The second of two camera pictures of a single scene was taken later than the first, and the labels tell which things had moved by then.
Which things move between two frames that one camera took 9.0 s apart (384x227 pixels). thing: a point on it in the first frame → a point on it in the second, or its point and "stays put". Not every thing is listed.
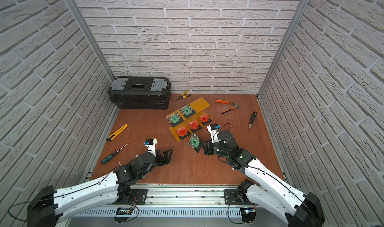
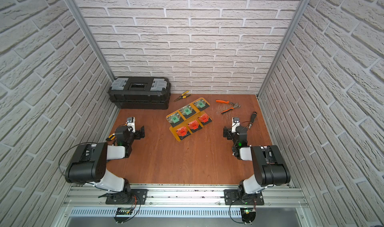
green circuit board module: (187, 111) stays put
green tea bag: (194, 141) → (201, 104)
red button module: (193, 124) stays put
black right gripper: (207, 148) → (230, 133)
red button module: (204, 119) stays put
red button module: (182, 132) stays put
